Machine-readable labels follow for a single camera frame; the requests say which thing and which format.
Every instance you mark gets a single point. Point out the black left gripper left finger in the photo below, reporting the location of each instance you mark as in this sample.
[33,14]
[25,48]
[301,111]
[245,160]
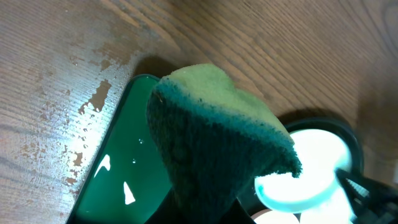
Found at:
[168,211]

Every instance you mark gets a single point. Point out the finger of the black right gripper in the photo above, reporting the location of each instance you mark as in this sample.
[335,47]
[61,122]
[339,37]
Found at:
[372,202]

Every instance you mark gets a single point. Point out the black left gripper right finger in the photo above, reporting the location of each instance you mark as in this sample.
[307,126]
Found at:
[237,215]

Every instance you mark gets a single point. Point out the green and yellow sponge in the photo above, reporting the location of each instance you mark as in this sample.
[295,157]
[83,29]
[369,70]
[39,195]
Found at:
[214,140]

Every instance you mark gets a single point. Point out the green rectangular water tray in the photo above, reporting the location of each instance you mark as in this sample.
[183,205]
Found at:
[127,180]

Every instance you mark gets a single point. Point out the round black tray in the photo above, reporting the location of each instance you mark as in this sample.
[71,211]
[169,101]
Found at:
[342,129]

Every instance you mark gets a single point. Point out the white stained plate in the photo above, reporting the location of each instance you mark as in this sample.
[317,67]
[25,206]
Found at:
[268,216]

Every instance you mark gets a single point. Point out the mint green stained plate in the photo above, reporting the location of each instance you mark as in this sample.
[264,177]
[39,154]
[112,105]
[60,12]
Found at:
[335,210]

